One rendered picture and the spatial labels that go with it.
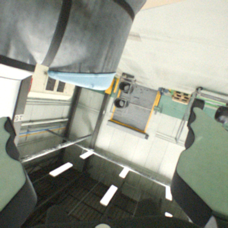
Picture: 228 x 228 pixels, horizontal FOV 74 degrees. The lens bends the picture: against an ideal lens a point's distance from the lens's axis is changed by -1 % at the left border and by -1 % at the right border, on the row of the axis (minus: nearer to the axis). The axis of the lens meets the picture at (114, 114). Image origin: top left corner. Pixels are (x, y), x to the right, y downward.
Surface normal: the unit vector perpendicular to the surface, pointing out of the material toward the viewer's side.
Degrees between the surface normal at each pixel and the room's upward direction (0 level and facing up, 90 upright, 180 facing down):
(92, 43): 85
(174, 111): 90
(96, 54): 86
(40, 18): 83
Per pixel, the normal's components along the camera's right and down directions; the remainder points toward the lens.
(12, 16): 0.56, 0.43
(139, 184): -0.33, 0.04
